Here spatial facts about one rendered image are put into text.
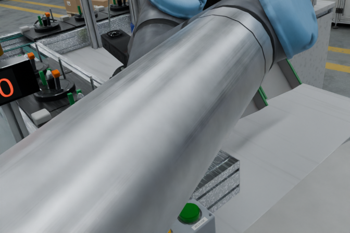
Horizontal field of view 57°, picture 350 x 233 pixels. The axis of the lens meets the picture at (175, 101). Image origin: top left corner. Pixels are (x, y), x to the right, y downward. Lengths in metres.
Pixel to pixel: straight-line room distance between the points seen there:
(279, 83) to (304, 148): 0.19
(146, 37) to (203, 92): 0.23
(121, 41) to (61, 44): 1.31
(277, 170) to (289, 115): 0.27
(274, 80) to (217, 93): 0.79
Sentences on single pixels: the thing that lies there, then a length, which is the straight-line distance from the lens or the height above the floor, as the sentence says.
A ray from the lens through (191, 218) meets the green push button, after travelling 0.63.
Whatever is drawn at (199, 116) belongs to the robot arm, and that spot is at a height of 1.37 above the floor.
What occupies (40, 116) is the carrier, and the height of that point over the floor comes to 0.99.
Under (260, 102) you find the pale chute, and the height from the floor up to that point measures 1.02.
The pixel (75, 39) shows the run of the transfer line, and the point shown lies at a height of 0.92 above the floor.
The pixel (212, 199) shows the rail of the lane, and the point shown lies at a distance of 0.75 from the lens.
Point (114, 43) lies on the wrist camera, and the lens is 0.59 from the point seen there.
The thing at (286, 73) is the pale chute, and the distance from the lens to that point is 0.98.
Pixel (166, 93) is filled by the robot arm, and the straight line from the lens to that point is 0.15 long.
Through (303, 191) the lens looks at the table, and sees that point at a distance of 0.85.
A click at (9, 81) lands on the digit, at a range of 0.70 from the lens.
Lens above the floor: 1.45
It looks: 30 degrees down
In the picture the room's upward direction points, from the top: 7 degrees counter-clockwise
